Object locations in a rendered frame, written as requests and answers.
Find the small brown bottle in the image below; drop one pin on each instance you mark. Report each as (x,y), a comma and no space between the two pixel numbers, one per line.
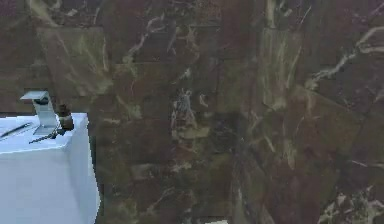
(65,117)

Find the grey metal faucet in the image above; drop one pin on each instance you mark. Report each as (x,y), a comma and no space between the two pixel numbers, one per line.
(45,110)

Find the white sink cabinet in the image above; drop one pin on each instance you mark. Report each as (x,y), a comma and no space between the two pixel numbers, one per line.
(43,180)

